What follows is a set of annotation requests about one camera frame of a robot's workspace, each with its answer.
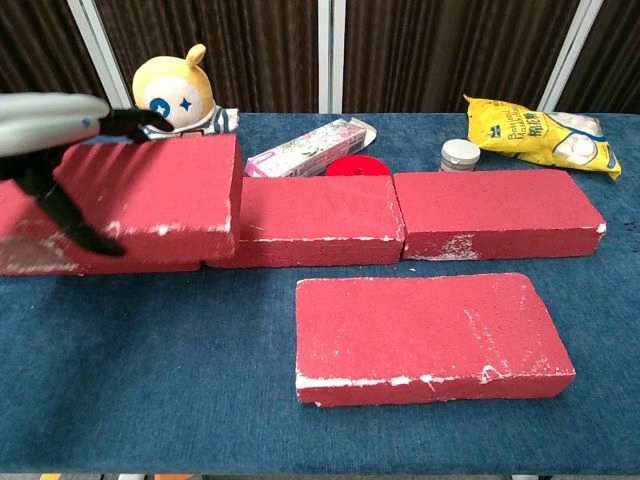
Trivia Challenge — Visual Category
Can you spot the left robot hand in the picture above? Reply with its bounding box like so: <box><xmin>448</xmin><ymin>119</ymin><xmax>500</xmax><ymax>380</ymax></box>
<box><xmin>0</xmin><ymin>91</ymin><xmax>175</xmax><ymax>258</ymax></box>

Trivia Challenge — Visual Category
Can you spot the red foam brick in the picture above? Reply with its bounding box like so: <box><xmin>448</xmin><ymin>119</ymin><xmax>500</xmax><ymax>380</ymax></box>
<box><xmin>201</xmin><ymin>175</ymin><xmax>407</xmax><ymax>270</ymax></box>
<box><xmin>294</xmin><ymin>272</ymin><xmax>578</xmax><ymax>408</ymax></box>
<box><xmin>393</xmin><ymin>168</ymin><xmax>608</xmax><ymax>262</ymax></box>
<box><xmin>52</xmin><ymin>133</ymin><xmax>244</xmax><ymax>267</ymax></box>
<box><xmin>0</xmin><ymin>179</ymin><xmax>202</xmax><ymax>278</ymax></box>

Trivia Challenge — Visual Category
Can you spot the dark brown curtain panel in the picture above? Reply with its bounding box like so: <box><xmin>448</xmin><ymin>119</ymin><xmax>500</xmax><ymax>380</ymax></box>
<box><xmin>556</xmin><ymin>0</ymin><xmax>640</xmax><ymax>115</ymax></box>
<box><xmin>342</xmin><ymin>0</ymin><xmax>584</xmax><ymax>114</ymax></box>
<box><xmin>0</xmin><ymin>0</ymin><xmax>112</xmax><ymax>126</ymax></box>
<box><xmin>94</xmin><ymin>0</ymin><xmax>321</xmax><ymax>114</ymax></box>

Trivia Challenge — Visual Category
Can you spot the yellow plush toy striped shirt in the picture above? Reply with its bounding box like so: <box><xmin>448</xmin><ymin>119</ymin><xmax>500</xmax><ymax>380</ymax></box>
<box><xmin>131</xmin><ymin>43</ymin><xmax>241</xmax><ymax>142</ymax></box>

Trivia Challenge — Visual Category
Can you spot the blue table cloth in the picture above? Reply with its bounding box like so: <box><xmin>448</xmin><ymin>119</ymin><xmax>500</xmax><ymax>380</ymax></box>
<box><xmin>0</xmin><ymin>111</ymin><xmax>640</xmax><ymax>475</ymax></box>

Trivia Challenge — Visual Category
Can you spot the floral toothpaste box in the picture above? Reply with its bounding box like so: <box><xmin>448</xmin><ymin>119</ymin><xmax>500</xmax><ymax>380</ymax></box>
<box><xmin>243</xmin><ymin>116</ymin><xmax>379</xmax><ymax>179</ymax></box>

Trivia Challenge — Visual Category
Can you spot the red round disc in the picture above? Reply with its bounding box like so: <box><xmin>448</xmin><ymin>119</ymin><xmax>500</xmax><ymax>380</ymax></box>
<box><xmin>325</xmin><ymin>154</ymin><xmax>393</xmax><ymax>178</ymax></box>

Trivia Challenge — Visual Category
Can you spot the small white jar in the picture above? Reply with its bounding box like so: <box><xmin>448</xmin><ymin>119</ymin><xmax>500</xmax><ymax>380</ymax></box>
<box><xmin>440</xmin><ymin>139</ymin><xmax>482</xmax><ymax>173</ymax></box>

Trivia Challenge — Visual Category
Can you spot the yellow marshmallow bag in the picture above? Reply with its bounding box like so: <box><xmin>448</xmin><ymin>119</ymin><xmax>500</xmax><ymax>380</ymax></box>
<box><xmin>461</xmin><ymin>93</ymin><xmax>623</xmax><ymax>182</ymax></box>

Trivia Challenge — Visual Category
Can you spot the white partition post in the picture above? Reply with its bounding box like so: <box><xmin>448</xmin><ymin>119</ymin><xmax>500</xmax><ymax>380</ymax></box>
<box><xmin>317</xmin><ymin>0</ymin><xmax>347</xmax><ymax>114</ymax></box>
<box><xmin>66</xmin><ymin>0</ymin><xmax>133</xmax><ymax>114</ymax></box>
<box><xmin>536</xmin><ymin>0</ymin><xmax>614</xmax><ymax>114</ymax></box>

